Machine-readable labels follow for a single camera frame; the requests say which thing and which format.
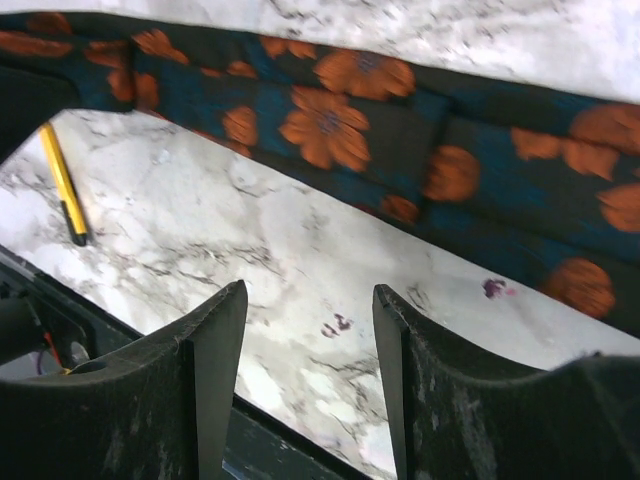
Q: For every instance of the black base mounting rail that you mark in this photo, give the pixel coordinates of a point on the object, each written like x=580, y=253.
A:
x=38, y=312

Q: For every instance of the black orange floral tie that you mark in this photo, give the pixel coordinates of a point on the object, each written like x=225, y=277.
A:
x=538, y=185

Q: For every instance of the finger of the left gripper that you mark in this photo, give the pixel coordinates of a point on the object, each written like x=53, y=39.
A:
x=28, y=100

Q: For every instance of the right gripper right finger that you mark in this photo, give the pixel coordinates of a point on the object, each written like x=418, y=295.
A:
x=458, y=411

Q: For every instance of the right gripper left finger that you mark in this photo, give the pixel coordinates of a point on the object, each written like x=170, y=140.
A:
x=157, y=408

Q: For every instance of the small yellow black cutter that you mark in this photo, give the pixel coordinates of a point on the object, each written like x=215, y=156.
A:
x=69, y=201

